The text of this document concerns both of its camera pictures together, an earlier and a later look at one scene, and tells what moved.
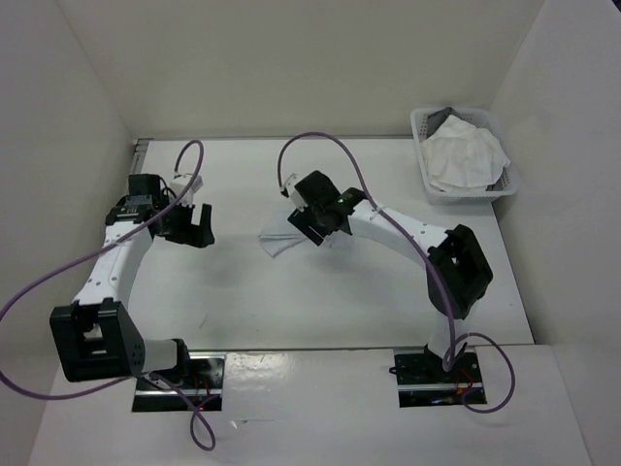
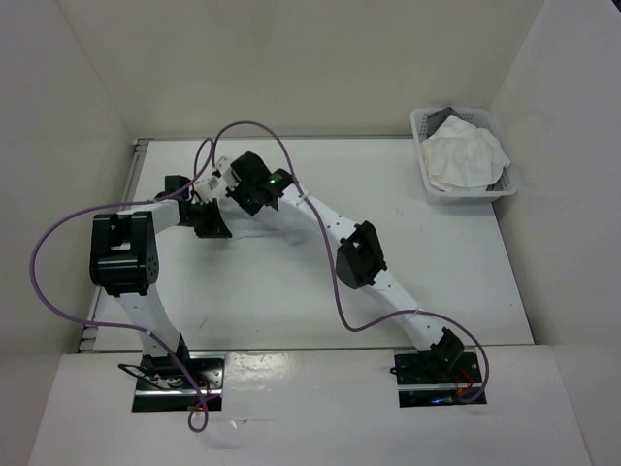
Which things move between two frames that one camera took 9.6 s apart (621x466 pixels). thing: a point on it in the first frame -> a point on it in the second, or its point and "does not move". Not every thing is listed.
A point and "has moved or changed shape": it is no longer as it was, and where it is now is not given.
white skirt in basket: (462, 158) does not move
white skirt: (283, 233) has moved or changed shape
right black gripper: (300, 217) -> (251, 208)
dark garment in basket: (437, 118) does not move
